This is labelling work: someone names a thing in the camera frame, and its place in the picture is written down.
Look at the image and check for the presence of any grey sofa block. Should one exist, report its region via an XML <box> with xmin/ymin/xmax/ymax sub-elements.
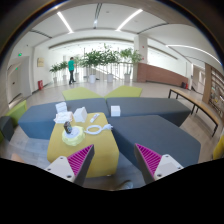
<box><xmin>108</xmin><ymin>115</ymin><xmax>201</xmax><ymax>167</ymax></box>
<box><xmin>18</xmin><ymin>98</ymin><xmax>110</xmax><ymax>140</ymax></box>
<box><xmin>106</xmin><ymin>97</ymin><xmax>191</xmax><ymax>127</ymax></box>

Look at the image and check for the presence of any potted plant white pot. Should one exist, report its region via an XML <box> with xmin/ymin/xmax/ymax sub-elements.
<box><xmin>81</xmin><ymin>50</ymin><xmax>103</xmax><ymax>83</ymax></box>

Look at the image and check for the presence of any person in green shirt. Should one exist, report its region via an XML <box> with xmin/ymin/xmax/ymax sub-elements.
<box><xmin>68</xmin><ymin>57</ymin><xmax>76</xmax><ymax>85</ymax></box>

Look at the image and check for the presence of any green right rear ottoman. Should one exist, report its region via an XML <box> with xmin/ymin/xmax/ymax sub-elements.
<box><xmin>104</xmin><ymin>85</ymin><xmax>142</xmax><ymax>99</ymax></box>

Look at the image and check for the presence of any green left rear ottoman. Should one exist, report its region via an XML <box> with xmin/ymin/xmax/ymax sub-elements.
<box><xmin>62</xmin><ymin>87</ymin><xmax>100</xmax><ymax>101</ymax></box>

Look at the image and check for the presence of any potted plant far left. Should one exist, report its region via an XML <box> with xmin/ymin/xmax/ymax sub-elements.
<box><xmin>49</xmin><ymin>63</ymin><xmax>60</xmax><ymax>83</ymax></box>

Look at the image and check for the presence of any white cube box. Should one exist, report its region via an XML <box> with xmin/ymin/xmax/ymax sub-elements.
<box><xmin>111</xmin><ymin>106</ymin><xmax>121</xmax><ymax>117</ymax></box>

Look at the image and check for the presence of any potted plant right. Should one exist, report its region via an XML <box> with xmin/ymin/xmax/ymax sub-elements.
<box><xmin>120</xmin><ymin>48</ymin><xmax>142</xmax><ymax>82</ymax></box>

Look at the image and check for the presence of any white coiled charger cable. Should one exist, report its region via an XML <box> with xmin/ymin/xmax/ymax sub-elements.
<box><xmin>84</xmin><ymin>124</ymin><xmax>105</xmax><ymax>136</ymax></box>

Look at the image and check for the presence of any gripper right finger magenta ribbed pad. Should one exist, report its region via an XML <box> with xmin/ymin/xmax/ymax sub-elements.
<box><xmin>133</xmin><ymin>143</ymin><xmax>184</xmax><ymax>185</ymax></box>

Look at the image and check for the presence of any white charger plug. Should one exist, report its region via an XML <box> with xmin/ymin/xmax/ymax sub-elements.
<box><xmin>102</xmin><ymin>124</ymin><xmax>113</xmax><ymax>130</ymax></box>

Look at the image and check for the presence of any white remote control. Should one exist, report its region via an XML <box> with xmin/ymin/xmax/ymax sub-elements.
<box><xmin>90</xmin><ymin>113</ymin><xmax>99</xmax><ymax>123</ymax></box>

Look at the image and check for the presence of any dark patterned cup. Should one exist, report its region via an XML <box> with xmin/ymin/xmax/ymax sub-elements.
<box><xmin>64</xmin><ymin>121</ymin><xmax>72</xmax><ymax>134</ymax></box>

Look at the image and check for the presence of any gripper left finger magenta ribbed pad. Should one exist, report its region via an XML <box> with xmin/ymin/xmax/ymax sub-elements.
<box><xmin>44</xmin><ymin>144</ymin><xmax>96</xmax><ymax>187</ymax></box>

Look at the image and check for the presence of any white stacked box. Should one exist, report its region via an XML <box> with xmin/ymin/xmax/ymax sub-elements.
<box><xmin>55</xmin><ymin>102</ymin><xmax>67</xmax><ymax>113</ymax></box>

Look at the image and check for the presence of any white tissue pack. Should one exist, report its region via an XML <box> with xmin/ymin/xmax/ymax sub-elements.
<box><xmin>54</xmin><ymin>112</ymin><xmax>73</xmax><ymax>123</ymax></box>

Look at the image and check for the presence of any dark grey stool left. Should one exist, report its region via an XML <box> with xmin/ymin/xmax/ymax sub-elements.
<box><xmin>0</xmin><ymin>116</ymin><xmax>14</xmax><ymax>141</ymax></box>

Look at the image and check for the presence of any long wooden bench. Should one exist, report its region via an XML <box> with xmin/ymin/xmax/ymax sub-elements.
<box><xmin>168</xmin><ymin>88</ymin><xmax>219</xmax><ymax>135</ymax></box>

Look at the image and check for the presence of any grey right front sofa block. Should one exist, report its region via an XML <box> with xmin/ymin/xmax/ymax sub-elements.
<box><xmin>108</xmin><ymin>115</ymin><xmax>201</xmax><ymax>167</ymax></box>

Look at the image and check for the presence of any green side seat left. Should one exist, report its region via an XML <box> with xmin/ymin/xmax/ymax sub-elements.
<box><xmin>6</xmin><ymin>100</ymin><xmax>27</xmax><ymax>127</ymax></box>

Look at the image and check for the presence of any yellow ottoman seat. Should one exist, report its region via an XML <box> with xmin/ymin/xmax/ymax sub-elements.
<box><xmin>46</xmin><ymin>112</ymin><xmax>120</xmax><ymax>179</ymax></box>

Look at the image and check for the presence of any white folded paper bag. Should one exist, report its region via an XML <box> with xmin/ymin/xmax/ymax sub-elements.
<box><xmin>73</xmin><ymin>107</ymin><xmax>87</xmax><ymax>123</ymax></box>

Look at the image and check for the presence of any green ottoman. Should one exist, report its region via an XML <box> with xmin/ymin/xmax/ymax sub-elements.
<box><xmin>104</xmin><ymin>85</ymin><xmax>142</xmax><ymax>99</ymax></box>
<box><xmin>62</xmin><ymin>87</ymin><xmax>100</xmax><ymax>101</ymax></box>

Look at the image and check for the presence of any grey right rear sofa block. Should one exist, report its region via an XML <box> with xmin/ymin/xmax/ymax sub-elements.
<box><xmin>106</xmin><ymin>97</ymin><xmax>191</xmax><ymax>127</ymax></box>

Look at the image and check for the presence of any grey left sofa block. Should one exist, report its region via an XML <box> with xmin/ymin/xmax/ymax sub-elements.
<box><xmin>18</xmin><ymin>98</ymin><xmax>110</xmax><ymax>140</ymax></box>

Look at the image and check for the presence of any red fire extinguisher box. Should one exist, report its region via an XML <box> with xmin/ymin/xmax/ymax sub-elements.
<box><xmin>38</xmin><ymin>80</ymin><xmax>43</xmax><ymax>90</ymax></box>

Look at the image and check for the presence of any wooden bookshelf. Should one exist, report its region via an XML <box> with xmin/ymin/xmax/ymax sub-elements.
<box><xmin>202</xmin><ymin>64</ymin><xmax>224</xmax><ymax>122</ymax></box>

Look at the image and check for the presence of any potted plant centre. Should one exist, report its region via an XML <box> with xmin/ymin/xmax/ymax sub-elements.
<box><xmin>101</xmin><ymin>45</ymin><xmax>119</xmax><ymax>83</ymax></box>

